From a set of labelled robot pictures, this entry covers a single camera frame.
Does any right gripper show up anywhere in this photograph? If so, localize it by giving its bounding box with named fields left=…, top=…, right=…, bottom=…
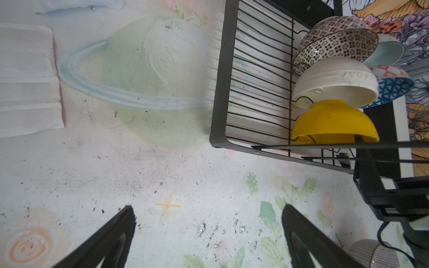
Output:
left=353, top=135, right=429, bottom=222

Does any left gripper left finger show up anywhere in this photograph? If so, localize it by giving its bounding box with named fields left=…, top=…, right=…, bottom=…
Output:
left=55, top=205, right=136, bottom=268

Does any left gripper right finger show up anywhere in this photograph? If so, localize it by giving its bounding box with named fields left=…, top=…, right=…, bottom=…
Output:
left=282, top=204, right=362, bottom=268

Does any yellow bowl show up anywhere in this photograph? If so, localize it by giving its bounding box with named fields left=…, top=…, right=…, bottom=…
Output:
left=291, top=100, right=380, bottom=145

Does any blue patterned bowl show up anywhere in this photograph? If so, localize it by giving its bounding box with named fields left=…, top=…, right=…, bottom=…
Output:
left=360, top=65, right=415, bottom=109

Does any cream white bowl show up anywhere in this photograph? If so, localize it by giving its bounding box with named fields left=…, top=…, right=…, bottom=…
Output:
left=292, top=57, right=379, bottom=109

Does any mint green bowl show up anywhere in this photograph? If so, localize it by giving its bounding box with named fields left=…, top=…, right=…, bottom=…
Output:
left=363, top=33, right=405, bottom=67

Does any black white patterned bowl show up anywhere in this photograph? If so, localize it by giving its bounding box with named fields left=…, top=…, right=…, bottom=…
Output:
left=293, top=16, right=379, bottom=75

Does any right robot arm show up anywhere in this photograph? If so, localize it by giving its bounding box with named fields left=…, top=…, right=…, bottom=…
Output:
left=353, top=135, right=429, bottom=268

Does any pink striped glass bowl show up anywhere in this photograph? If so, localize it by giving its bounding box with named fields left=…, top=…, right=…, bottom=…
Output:
left=348, top=239, right=400, bottom=268

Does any clear ribbed plastic packet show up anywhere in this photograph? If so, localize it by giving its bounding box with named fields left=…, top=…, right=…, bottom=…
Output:
left=1, top=23, right=65, bottom=138

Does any clear square plastic packet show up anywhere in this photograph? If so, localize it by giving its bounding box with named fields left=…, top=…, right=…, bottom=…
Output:
left=31, top=0, right=124, bottom=14

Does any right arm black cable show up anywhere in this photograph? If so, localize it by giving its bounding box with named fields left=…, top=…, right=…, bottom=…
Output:
left=376, top=220, right=418, bottom=268

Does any black wire dish rack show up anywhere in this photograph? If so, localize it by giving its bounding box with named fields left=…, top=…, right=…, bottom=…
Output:
left=210, top=1, right=429, bottom=178

